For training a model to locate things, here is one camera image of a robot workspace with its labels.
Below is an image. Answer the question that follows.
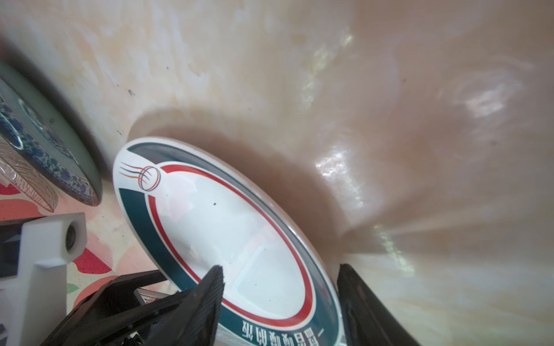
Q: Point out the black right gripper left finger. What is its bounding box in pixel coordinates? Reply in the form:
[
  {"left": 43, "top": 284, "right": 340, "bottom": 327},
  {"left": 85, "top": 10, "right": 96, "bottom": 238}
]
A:
[{"left": 145, "top": 265, "right": 224, "bottom": 345}]

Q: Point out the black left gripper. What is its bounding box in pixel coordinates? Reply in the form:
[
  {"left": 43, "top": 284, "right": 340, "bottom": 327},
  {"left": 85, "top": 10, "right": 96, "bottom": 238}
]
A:
[{"left": 42, "top": 270, "right": 190, "bottom": 345}]

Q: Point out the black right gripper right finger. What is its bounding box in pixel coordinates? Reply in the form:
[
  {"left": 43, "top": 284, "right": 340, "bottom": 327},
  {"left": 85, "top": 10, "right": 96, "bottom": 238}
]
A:
[{"left": 337, "top": 264, "right": 419, "bottom": 346}]

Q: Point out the green red rim plate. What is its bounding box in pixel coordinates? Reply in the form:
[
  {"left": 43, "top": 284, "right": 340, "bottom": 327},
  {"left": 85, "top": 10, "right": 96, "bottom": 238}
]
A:
[{"left": 113, "top": 137, "right": 346, "bottom": 345}]

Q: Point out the blue floral small plate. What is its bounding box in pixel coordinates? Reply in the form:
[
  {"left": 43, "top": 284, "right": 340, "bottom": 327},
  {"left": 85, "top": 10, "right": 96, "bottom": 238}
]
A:
[{"left": 1, "top": 62, "right": 102, "bottom": 206}]

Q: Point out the smoky glass plate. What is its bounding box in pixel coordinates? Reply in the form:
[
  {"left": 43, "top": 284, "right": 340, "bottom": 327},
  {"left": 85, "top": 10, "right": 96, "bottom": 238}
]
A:
[{"left": 1, "top": 138, "right": 59, "bottom": 213}]

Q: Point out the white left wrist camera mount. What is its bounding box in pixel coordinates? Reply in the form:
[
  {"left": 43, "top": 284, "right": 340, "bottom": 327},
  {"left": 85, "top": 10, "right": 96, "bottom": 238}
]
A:
[{"left": 1, "top": 213, "right": 87, "bottom": 345}]

